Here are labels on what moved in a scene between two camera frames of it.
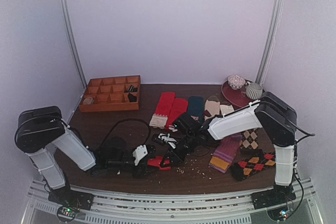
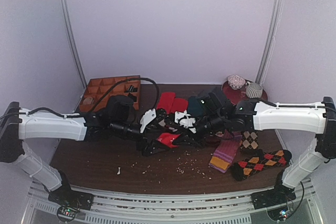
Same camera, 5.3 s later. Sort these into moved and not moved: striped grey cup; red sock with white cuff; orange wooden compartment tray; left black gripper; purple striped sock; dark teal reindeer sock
Moved: left black gripper; red sock with white cuff
Not moved: striped grey cup; orange wooden compartment tray; purple striped sock; dark teal reindeer sock
